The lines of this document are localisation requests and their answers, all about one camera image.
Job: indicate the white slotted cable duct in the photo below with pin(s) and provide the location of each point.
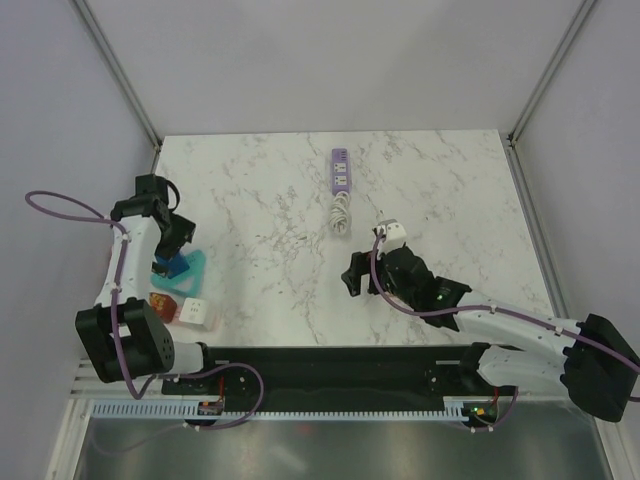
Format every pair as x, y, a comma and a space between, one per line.
203, 408

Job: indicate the orange patterned block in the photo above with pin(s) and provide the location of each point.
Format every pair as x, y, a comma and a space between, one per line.
164, 306

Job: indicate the teal triangular power strip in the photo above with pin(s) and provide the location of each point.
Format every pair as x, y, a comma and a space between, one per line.
189, 282

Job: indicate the right aluminium frame post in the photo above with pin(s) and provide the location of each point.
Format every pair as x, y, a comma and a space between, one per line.
552, 67

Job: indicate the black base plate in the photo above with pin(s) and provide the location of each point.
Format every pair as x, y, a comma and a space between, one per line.
338, 377

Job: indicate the white cube socket adapter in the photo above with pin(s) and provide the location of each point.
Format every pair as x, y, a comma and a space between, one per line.
194, 304

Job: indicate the aluminium frame post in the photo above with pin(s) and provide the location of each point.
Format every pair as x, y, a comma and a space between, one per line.
91, 23
552, 67

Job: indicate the left aluminium frame post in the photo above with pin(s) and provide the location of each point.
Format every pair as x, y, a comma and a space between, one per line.
91, 23

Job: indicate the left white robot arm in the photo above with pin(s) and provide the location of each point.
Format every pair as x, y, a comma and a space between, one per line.
124, 337

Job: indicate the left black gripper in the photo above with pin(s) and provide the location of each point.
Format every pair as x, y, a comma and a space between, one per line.
182, 232

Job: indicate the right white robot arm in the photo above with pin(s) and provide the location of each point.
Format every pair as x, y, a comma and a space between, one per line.
589, 360

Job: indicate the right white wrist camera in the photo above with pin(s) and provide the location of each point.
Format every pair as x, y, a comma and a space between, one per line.
392, 235

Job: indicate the blue cube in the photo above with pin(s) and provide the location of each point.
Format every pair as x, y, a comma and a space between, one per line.
170, 267

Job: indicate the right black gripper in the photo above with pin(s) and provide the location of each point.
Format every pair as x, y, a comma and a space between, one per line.
359, 265

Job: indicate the purple power strip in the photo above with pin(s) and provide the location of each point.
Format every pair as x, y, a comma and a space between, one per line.
340, 171

